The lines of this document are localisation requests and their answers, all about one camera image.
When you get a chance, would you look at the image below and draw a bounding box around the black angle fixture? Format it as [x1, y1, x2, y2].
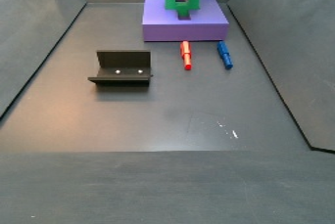
[87, 50, 152, 85]

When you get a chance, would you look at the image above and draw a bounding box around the green U-shaped block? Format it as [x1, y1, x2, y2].
[165, 0, 200, 18]

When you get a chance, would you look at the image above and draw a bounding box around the blue peg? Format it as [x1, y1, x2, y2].
[217, 41, 233, 69]

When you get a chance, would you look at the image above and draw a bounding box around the purple base block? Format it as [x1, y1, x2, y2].
[142, 0, 229, 42]

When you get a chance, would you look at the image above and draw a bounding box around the red peg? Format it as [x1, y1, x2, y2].
[181, 41, 193, 70]

